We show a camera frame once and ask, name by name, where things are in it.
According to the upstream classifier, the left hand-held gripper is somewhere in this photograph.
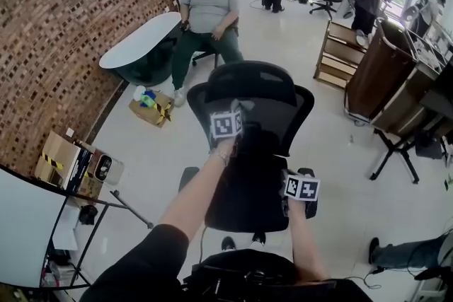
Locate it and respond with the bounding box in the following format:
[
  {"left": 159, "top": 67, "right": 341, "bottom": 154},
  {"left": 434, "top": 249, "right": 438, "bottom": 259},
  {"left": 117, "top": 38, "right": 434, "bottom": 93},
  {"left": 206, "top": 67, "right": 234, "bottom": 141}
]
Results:
[{"left": 208, "top": 109, "right": 247, "bottom": 141}]

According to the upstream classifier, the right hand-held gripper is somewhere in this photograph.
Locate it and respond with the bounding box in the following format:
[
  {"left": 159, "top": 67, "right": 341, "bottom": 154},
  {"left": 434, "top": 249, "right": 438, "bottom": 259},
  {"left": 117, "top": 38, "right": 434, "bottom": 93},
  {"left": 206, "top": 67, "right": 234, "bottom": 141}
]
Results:
[{"left": 281, "top": 173, "right": 321, "bottom": 219}]

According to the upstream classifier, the grey cloth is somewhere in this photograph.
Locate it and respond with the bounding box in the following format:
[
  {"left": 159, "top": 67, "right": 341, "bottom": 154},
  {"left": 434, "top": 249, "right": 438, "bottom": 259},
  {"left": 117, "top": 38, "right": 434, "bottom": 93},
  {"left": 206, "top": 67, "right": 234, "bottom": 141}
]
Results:
[{"left": 230, "top": 98, "right": 256, "bottom": 114}]

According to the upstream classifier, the black mesh chair backrest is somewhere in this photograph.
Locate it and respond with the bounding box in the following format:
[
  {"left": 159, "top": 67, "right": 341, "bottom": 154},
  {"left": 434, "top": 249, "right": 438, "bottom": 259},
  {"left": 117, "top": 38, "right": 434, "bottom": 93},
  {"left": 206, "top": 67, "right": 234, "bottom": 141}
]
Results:
[{"left": 186, "top": 60, "right": 315, "bottom": 158}]

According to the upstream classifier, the person's right forearm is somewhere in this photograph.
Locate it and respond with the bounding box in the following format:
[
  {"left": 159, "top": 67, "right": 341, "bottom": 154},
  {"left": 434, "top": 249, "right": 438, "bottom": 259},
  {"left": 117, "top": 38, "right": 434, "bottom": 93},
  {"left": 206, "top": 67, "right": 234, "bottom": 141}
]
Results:
[{"left": 288, "top": 199, "right": 330, "bottom": 283}]

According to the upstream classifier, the person's left forearm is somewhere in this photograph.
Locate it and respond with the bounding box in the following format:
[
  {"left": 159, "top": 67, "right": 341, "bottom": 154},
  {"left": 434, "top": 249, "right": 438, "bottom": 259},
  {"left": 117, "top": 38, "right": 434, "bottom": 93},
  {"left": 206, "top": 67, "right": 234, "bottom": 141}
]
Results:
[{"left": 158, "top": 137, "right": 239, "bottom": 243}]

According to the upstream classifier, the black chair armrest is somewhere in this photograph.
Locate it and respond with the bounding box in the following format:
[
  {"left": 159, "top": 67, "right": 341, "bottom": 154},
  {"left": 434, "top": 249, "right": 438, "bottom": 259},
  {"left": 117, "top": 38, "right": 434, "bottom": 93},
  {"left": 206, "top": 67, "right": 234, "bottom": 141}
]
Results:
[
  {"left": 178, "top": 166, "right": 201, "bottom": 194},
  {"left": 296, "top": 168, "right": 319, "bottom": 220}
]

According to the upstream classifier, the black chair seat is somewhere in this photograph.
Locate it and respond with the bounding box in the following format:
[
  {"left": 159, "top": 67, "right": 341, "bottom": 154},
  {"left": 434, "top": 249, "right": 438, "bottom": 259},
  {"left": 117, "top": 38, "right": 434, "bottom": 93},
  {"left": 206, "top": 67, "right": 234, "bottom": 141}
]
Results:
[{"left": 204, "top": 155, "right": 290, "bottom": 233}]

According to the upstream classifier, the cardboard box with striped tape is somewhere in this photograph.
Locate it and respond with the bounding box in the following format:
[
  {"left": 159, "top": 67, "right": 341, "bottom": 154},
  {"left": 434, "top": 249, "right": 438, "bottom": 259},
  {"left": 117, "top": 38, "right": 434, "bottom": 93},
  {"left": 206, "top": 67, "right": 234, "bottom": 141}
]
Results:
[{"left": 128, "top": 92, "right": 175, "bottom": 129}]

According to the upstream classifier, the black folding stand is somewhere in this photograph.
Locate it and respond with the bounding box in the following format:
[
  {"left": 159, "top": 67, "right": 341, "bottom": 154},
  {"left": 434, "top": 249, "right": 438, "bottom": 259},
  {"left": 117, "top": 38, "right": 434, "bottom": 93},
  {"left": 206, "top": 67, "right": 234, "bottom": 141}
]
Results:
[{"left": 369, "top": 127, "right": 453, "bottom": 185}]

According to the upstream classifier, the black chest-mounted rig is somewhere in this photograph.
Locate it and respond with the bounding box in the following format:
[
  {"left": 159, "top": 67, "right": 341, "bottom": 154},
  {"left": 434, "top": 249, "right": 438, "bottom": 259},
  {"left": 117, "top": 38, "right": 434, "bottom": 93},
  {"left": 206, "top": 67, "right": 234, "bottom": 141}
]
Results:
[{"left": 182, "top": 267, "right": 337, "bottom": 302}]

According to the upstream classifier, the white oval table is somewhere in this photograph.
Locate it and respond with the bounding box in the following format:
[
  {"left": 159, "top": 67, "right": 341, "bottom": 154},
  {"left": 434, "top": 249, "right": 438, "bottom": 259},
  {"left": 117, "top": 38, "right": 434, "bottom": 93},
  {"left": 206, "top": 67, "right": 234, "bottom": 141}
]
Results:
[{"left": 98, "top": 11, "right": 183, "bottom": 88}]

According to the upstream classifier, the small white trash bin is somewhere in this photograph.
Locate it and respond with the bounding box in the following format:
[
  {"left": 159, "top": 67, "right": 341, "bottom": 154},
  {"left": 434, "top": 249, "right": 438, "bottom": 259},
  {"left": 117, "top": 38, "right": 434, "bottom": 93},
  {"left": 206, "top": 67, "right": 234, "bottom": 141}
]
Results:
[{"left": 92, "top": 151, "right": 125, "bottom": 187}]

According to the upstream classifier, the brown wooden cabinet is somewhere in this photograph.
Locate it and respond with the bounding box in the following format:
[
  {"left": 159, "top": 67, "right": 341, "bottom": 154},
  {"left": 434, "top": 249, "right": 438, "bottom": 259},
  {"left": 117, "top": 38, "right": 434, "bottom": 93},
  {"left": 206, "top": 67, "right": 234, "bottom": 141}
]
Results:
[{"left": 345, "top": 18, "right": 453, "bottom": 139}]

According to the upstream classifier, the low wooden shelf rack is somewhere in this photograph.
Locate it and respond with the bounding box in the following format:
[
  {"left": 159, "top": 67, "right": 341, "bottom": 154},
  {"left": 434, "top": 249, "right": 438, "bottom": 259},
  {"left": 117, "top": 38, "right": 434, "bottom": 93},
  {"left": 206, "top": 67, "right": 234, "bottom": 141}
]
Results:
[{"left": 313, "top": 20, "right": 369, "bottom": 89}]

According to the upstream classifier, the black printed box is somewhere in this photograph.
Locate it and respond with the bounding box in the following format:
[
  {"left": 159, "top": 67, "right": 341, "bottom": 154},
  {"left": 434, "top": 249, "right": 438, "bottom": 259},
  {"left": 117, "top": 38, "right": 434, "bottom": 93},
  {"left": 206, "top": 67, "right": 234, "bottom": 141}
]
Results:
[{"left": 62, "top": 148, "right": 95, "bottom": 194}]

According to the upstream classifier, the small black bag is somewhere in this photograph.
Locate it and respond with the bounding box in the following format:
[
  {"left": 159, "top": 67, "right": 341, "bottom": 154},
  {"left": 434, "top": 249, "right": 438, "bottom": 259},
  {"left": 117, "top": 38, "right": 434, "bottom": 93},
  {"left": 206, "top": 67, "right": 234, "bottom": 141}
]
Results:
[{"left": 78, "top": 204, "right": 99, "bottom": 226}]

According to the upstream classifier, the person's black clothed torso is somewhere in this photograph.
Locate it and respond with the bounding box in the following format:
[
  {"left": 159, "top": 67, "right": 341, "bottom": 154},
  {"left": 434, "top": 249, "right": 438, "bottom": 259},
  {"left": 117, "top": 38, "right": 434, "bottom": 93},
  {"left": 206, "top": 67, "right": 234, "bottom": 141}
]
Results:
[{"left": 79, "top": 223, "right": 374, "bottom": 302}]

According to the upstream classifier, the large cardboard box striped tape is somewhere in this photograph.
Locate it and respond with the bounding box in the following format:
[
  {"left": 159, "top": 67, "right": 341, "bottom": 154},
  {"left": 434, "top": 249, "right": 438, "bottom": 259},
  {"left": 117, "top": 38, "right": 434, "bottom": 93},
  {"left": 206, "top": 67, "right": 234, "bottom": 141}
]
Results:
[{"left": 34, "top": 131, "right": 83, "bottom": 188}]

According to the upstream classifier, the whiteboard on black stand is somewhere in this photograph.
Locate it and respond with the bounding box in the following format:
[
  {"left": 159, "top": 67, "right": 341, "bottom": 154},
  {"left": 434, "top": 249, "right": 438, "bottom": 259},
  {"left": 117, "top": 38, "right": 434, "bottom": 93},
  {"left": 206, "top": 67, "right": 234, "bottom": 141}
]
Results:
[{"left": 0, "top": 162, "right": 155, "bottom": 291}]

